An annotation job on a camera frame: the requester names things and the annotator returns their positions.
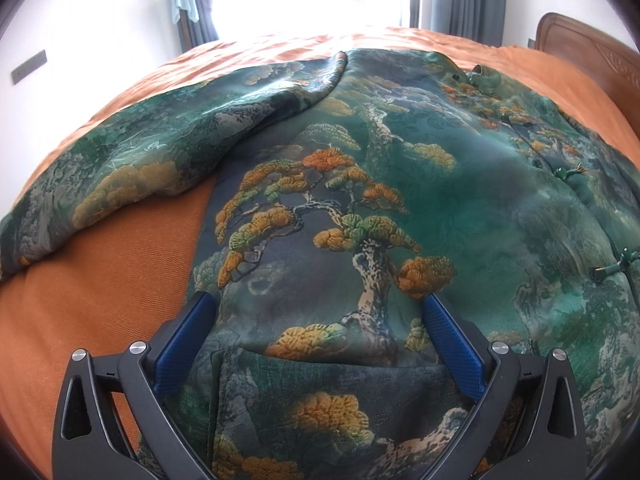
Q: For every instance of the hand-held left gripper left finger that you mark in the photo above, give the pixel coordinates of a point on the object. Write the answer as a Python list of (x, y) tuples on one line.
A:
[(186, 335)]

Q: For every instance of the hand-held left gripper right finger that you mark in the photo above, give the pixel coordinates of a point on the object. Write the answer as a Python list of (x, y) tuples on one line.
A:
[(452, 340)]

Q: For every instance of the green pine-print silk garment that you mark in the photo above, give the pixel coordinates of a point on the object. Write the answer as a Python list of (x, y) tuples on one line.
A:
[(350, 185)]

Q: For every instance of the orange bedspread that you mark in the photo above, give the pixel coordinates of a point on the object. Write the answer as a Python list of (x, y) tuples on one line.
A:
[(100, 285)]

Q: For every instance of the carved wooden headboard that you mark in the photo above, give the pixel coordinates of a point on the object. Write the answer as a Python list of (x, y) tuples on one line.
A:
[(590, 45)]

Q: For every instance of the light blue hanging towel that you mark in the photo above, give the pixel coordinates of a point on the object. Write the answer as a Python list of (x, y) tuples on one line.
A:
[(182, 0)]

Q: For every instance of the grey wall switch plate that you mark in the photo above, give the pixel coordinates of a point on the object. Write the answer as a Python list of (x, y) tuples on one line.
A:
[(29, 67)]

